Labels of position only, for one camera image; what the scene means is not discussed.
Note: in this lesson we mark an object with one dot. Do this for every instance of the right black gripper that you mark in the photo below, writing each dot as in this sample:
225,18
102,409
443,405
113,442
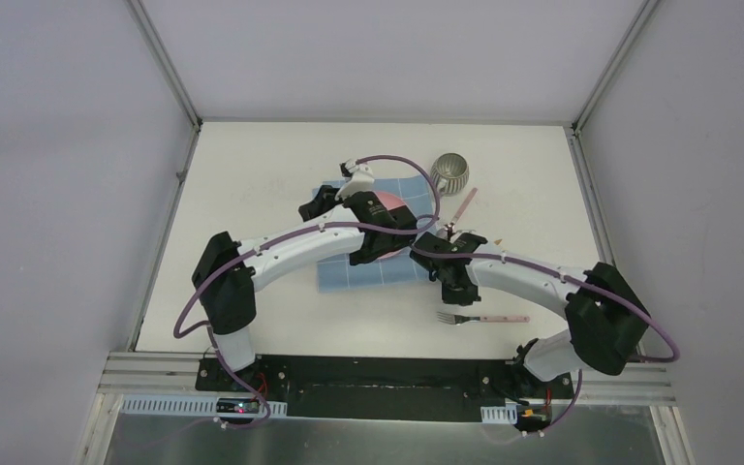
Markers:
460,298

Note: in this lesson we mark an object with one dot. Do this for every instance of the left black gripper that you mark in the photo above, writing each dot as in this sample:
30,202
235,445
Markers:
324,201

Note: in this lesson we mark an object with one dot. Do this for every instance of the pink plate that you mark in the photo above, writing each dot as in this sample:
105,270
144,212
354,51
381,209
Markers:
391,202

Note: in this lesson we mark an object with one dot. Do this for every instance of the pink handled fork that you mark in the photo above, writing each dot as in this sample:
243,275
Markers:
458,320

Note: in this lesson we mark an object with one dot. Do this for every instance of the pink handled spoon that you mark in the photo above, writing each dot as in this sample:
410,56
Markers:
449,227

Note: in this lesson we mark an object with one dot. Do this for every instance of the blue checked cloth napkin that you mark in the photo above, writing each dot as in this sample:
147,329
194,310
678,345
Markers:
335,275

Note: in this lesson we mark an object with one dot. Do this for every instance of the grey ribbed mug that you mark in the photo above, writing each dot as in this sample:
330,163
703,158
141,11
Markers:
450,174

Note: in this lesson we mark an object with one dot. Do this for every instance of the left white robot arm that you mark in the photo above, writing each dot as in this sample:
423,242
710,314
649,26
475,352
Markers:
355,232

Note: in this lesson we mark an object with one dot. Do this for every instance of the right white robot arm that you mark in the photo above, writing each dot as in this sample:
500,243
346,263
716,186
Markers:
605,320

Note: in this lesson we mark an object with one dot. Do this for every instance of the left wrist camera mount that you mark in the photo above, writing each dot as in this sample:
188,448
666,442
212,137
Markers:
358,178

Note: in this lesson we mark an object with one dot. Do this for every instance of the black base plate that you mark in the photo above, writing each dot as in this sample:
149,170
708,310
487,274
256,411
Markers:
381,388

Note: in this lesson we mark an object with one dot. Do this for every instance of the aluminium frame rail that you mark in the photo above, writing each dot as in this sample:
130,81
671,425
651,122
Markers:
164,383

